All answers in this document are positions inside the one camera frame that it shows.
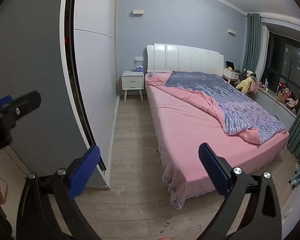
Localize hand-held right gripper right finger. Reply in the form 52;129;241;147
198;142;283;240

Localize yellow garment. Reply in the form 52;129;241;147
236;76;252;94

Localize bags on window sill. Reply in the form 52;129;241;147
279;81;300;110

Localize pile of clothes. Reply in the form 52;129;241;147
239;70;260;93

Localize white padded headboard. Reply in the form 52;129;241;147
146;44;225;77

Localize pink and blue quilt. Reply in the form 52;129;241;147
145;70;288;145

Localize grey sliding wardrobe door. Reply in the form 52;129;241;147
0;0;111;190

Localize white wardrobe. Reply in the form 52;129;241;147
74;0;120;165

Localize dark window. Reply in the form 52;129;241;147
265;31;300;105

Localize white right nightstand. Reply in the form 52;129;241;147
222;68;242;83

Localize bed with pink sheet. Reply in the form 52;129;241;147
144;71;290;210

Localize white nightstand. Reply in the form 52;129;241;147
222;68;242;83
121;70;144;102

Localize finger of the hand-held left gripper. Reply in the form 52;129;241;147
0;91;42;125
0;95;13;114

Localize white sheer curtain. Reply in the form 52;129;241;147
255;24;270;83

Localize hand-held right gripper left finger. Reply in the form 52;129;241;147
16;144;102;240

